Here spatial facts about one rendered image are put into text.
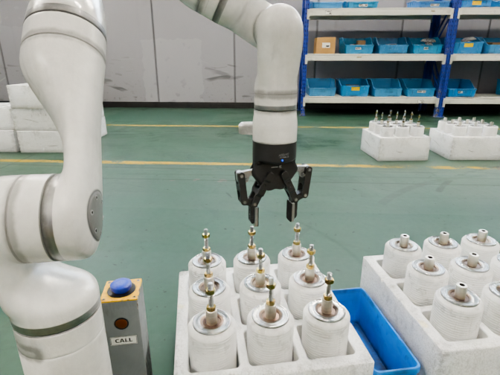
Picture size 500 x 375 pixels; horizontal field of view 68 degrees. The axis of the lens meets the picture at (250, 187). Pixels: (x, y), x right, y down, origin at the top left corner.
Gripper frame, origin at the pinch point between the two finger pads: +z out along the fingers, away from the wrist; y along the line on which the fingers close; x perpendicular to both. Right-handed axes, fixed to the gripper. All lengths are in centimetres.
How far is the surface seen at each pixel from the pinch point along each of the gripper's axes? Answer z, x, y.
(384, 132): 27, 176, 157
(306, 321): 23.3, -2.1, 6.9
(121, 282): 14.1, 8.7, -27.9
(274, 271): 29.2, 25.7, 10.7
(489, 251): 23, 9, 67
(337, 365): 29.1, -9.2, 10.5
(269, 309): 19.6, -0.9, -0.6
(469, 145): 36, 155, 218
